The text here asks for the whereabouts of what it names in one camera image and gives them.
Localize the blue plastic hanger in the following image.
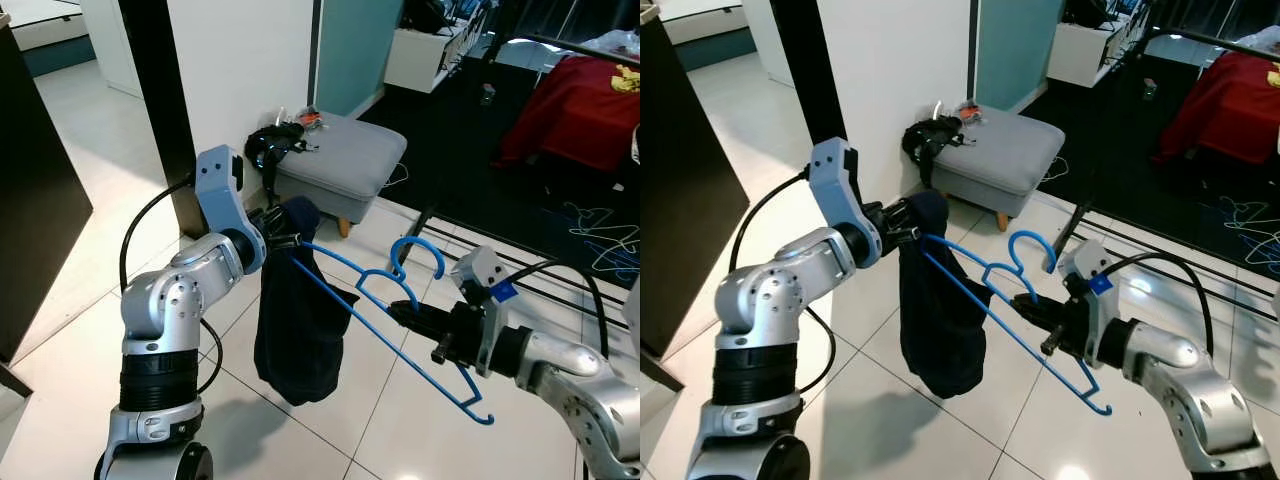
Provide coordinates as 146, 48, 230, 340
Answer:
296, 235, 497, 427
920, 230, 1114, 417

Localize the navy blue garment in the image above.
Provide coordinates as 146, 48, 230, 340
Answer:
897, 190, 996, 399
253, 195, 361, 407

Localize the black rug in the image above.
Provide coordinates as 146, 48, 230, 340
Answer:
358, 45, 641, 293
1020, 45, 1280, 291

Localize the black furniture panel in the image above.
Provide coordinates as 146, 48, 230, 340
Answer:
0, 20, 94, 366
640, 15, 751, 391

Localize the white low cabinet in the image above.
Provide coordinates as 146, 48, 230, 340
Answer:
1045, 0, 1151, 89
383, 0, 493, 94

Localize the red cloth with yellow print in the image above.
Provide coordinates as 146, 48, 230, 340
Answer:
1150, 50, 1280, 166
493, 55, 641, 176

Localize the white counter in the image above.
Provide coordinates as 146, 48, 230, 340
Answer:
0, 0, 91, 53
655, 0, 746, 46

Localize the clear plastic bag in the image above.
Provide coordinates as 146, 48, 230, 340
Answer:
590, 30, 641, 56

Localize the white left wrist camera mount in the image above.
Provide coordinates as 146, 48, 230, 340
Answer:
808, 137, 886, 269
194, 145, 269, 273

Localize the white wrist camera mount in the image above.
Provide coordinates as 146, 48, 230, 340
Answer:
1058, 238, 1126, 366
450, 245, 523, 379
194, 145, 269, 273
808, 137, 886, 269

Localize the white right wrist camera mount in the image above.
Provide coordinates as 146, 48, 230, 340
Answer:
1058, 238, 1126, 366
450, 245, 523, 379

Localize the black bag with straps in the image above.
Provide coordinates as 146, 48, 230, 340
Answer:
902, 115, 976, 191
244, 120, 323, 191

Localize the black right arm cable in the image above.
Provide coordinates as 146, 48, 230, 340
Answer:
512, 258, 613, 333
1115, 250, 1216, 361

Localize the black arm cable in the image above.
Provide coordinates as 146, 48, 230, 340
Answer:
728, 170, 831, 396
1115, 250, 1216, 361
120, 175, 223, 396
512, 258, 613, 333

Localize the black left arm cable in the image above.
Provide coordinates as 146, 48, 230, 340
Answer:
120, 175, 223, 396
728, 170, 831, 396

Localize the black door frame post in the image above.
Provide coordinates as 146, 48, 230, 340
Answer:
768, 0, 853, 201
118, 0, 201, 241

